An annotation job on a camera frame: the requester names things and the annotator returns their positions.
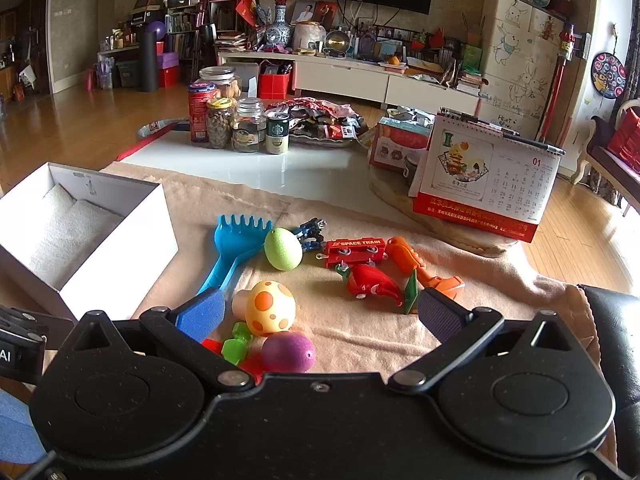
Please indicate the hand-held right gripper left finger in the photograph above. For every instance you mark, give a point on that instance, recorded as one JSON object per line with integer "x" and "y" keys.
{"x": 200, "y": 316}

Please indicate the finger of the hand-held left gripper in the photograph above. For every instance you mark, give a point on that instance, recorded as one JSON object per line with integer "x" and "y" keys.
{"x": 12, "y": 425}

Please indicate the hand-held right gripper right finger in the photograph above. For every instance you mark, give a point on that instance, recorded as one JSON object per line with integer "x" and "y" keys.
{"x": 441, "y": 316}

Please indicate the green triangle piece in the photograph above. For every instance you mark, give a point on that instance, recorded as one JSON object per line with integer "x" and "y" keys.
{"x": 412, "y": 295}

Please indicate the green gem toy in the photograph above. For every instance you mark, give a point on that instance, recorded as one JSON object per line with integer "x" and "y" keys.
{"x": 235, "y": 347}

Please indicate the orange plastic toy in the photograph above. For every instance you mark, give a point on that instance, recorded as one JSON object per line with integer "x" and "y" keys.
{"x": 405, "y": 257}

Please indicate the yellow spotted mushroom toy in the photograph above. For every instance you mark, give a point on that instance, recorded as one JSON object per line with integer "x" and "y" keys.
{"x": 270, "y": 310}

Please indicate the red plastic toy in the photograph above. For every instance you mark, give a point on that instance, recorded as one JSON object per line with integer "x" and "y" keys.
{"x": 252, "y": 367}

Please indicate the red chili pepper toy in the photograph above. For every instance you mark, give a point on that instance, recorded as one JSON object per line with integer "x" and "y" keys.
{"x": 370, "y": 280}

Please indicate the blue toy rake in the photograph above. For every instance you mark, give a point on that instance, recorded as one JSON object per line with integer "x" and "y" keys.
{"x": 235, "y": 240}

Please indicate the purple toy egg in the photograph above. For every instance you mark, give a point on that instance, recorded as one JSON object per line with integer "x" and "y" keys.
{"x": 287, "y": 352}

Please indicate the green toy egg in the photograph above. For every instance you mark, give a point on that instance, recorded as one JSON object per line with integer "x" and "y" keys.
{"x": 282, "y": 250}

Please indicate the white paper sheet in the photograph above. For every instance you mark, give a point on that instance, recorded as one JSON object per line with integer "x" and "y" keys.
{"x": 100, "y": 270}

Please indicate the red toy train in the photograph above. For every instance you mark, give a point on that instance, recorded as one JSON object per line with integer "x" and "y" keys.
{"x": 352, "y": 250}

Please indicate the blue toy robot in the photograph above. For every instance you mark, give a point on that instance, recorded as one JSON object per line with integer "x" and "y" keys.
{"x": 310, "y": 235}

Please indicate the beige cloth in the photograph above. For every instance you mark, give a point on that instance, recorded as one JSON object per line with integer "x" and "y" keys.
{"x": 500, "y": 300}

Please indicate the round wooden board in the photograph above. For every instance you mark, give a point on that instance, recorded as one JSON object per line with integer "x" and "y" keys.
{"x": 395, "y": 205}

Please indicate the white foam insert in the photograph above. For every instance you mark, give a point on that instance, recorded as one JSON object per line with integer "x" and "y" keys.
{"x": 65, "y": 230}

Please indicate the red desk calendar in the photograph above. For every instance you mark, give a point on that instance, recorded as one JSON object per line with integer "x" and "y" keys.
{"x": 475, "y": 170}

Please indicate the black leather chair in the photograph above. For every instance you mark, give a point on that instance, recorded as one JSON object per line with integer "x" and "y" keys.
{"x": 615, "y": 335}

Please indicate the red printed carton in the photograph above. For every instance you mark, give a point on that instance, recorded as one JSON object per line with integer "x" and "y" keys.
{"x": 395, "y": 145}

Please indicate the yellow lid nut jar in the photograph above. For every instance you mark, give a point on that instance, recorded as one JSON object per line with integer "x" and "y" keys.
{"x": 220, "y": 127}

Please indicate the glass jar with dark label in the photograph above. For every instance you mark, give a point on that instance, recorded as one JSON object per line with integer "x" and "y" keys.
{"x": 247, "y": 130}

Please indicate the black pen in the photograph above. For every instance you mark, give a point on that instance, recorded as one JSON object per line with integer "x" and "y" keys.
{"x": 535, "y": 144}

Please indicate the green white coffee can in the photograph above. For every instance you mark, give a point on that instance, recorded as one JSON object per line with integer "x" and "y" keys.
{"x": 277, "y": 135}

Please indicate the red drink can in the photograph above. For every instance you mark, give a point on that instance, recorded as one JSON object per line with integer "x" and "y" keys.
{"x": 200, "y": 115}

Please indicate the wooden armchair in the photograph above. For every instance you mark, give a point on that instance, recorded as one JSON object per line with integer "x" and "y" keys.
{"x": 600, "y": 160}

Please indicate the tray of snack packets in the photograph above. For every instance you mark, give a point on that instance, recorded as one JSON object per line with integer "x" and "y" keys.
{"x": 320, "y": 120}

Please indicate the glass jar of walnuts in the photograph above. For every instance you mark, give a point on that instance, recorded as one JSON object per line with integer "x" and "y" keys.
{"x": 222, "y": 85}

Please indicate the stack of books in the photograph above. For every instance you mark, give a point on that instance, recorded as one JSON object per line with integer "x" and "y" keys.
{"x": 470, "y": 84}

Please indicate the red gift bag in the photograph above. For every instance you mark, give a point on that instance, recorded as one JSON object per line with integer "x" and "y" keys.
{"x": 272, "y": 85}

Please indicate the black rolled mat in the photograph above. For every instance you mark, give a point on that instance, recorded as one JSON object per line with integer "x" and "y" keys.
{"x": 148, "y": 65}

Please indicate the red cushion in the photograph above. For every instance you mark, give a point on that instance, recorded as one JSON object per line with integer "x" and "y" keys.
{"x": 627, "y": 140}

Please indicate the white television cabinet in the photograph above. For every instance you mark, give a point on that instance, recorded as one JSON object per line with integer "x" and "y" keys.
{"x": 340, "y": 77}

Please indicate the white bunny print drawer cabinet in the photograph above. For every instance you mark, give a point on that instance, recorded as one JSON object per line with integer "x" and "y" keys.
{"x": 510, "y": 60}

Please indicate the purple ball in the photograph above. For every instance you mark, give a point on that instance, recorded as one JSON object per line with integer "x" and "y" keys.
{"x": 157, "y": 30}

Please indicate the cluttered bookshelf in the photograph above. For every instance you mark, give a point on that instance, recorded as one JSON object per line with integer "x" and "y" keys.
{"x": 190, "y": 25}

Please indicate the round dartboard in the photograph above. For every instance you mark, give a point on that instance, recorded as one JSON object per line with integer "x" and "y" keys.
{"x": 607, "y": 75}

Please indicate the metal bowl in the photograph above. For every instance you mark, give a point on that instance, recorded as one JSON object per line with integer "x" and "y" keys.
{"x": 336, "y": 41}

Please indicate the blue white porcelain vase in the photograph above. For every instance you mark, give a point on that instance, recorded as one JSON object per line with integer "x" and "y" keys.
{"x": 279, "y": 30}

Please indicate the red stick vacuum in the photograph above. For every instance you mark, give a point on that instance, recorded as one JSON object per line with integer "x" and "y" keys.
{"x": 565, "y": 45}

